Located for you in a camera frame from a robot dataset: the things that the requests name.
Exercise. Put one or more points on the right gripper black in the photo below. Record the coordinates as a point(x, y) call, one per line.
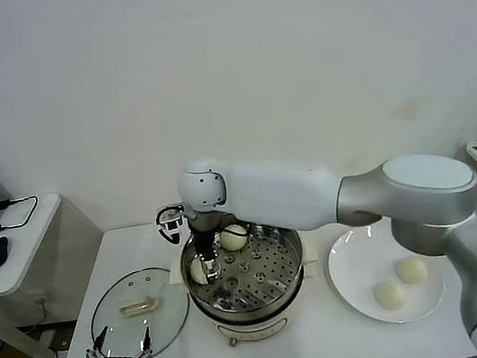
point(204, 245)

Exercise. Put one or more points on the white steamed baozi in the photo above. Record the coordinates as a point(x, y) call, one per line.
point(412, 270)
point(234, 238)
point(197, 273)
point(390, 295)

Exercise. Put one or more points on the round glass pot lid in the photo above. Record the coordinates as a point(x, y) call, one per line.
point(161, 318)

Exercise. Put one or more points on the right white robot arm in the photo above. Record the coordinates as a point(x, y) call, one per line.
point(291, 198)

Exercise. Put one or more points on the perforated steel steamer basket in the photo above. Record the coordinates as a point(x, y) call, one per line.
point(271, 273)

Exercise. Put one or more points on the cream electric pot base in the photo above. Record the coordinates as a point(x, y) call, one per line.
point(253, 326)

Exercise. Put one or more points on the round white plate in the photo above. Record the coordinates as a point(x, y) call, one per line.
point(353, 270)

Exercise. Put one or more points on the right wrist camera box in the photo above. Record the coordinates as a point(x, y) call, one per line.
point(172, 223)

